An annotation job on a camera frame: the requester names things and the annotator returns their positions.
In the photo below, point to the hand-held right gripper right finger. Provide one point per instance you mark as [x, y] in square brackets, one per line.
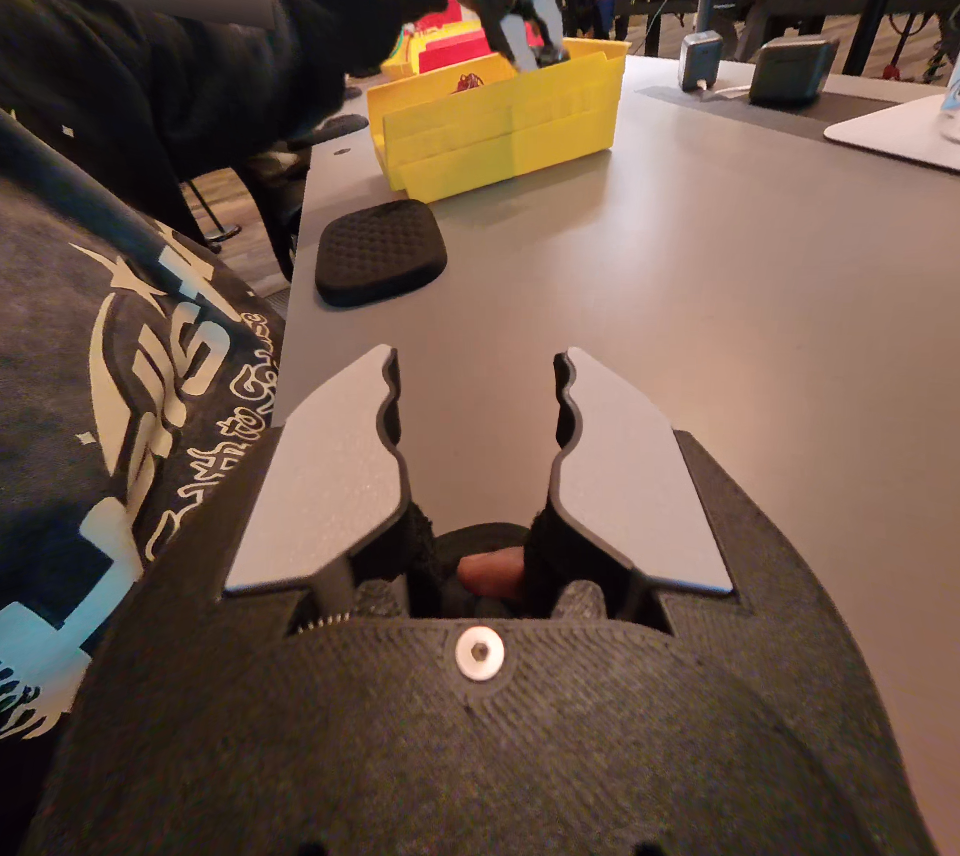
[637, 496]

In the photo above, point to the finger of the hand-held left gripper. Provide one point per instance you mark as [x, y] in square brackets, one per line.
[517, 42]
[550, 8]

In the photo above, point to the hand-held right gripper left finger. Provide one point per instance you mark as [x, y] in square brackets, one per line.
[330, 496]

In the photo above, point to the yellow plastic bin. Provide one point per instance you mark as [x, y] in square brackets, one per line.
[487, 135]
[401, 60]

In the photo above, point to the person's right hand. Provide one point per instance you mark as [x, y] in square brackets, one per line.
[491, 571]

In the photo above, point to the red plastic bin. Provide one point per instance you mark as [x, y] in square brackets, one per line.
[450, 49]

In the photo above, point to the black textured wrist pad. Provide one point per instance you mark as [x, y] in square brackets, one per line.
[382, 248]
[480, 537]

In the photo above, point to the black power cube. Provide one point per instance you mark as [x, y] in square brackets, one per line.
[791, 72]
[701, 60]

